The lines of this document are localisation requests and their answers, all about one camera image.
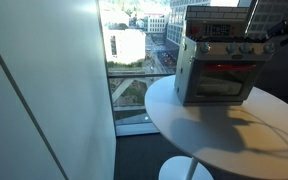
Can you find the light blue oven knob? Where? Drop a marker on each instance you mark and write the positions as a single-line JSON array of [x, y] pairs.
[[244, 48], [231, 48], [268, 48], [204, 47]]

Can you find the red timer knob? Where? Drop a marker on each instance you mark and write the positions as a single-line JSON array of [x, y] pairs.
[[194, 30]]

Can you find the black stovetop burner grate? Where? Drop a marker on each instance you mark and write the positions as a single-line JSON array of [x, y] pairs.
[[254, 39]]

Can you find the black ribbed stovetop grill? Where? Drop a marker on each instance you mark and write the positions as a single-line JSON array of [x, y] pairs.
[[227, 39]]

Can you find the black oven keypad panel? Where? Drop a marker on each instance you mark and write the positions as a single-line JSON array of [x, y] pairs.
[[216, 30]]

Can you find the grey toy oven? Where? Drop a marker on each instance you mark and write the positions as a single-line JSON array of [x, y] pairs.
[[187, 76]]

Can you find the glass office building outside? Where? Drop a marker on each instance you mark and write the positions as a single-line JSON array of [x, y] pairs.
[[175, 23]]

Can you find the white building outside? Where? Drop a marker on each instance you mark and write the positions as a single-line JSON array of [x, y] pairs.
[[124, 45]]

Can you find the white table pedestal base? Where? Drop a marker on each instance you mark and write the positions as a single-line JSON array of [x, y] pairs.
[[180, 169]]

